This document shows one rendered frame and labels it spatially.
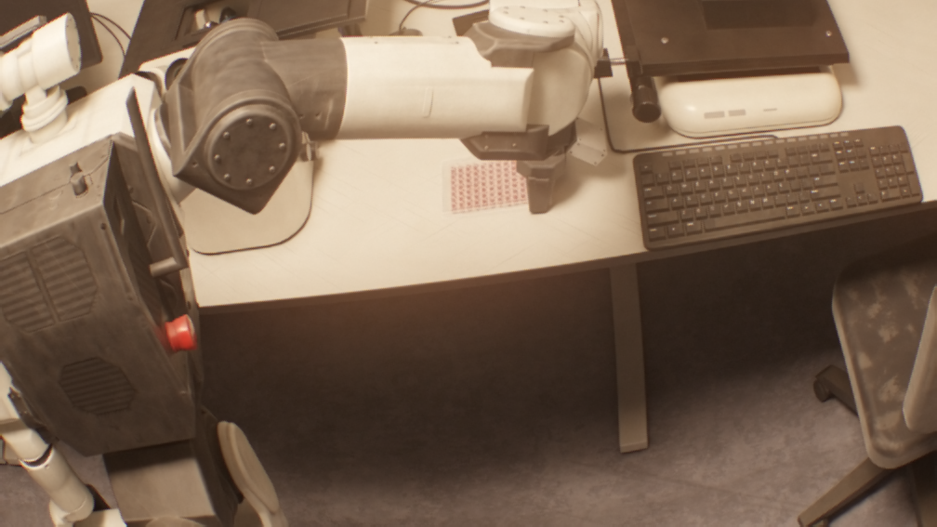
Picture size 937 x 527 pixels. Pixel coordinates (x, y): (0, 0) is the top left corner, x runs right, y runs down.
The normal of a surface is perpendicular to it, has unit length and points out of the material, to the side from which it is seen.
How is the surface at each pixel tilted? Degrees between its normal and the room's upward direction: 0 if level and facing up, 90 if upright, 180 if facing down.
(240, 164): 84
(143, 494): 28
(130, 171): 73
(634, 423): 0
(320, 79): 46
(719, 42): 0
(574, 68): 84
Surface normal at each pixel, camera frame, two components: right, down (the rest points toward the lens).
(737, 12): 0.03, 0.76
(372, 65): 0.34, -0.29
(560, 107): 0.69, 0.36
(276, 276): -0.18, -0.64
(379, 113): 0.29, 0.60
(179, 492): -0.07, -0.22
